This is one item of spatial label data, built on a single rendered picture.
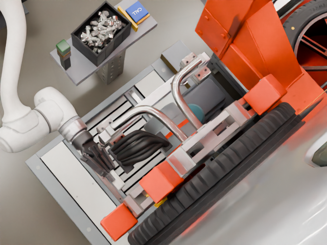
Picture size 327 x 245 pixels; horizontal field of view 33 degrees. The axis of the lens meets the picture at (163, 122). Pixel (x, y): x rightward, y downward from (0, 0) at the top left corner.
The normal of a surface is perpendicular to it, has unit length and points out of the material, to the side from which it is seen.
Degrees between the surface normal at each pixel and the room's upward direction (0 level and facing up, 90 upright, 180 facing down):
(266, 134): 19
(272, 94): 45
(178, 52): 0
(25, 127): 29
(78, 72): 0
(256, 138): 13
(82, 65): 0
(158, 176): 35
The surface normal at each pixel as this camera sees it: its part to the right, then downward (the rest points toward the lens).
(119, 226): 0.11, -0.25
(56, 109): 0.33, -0.32
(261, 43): 0.48, 0.24
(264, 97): -0.45, 0.25
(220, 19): -0.75, 0.61
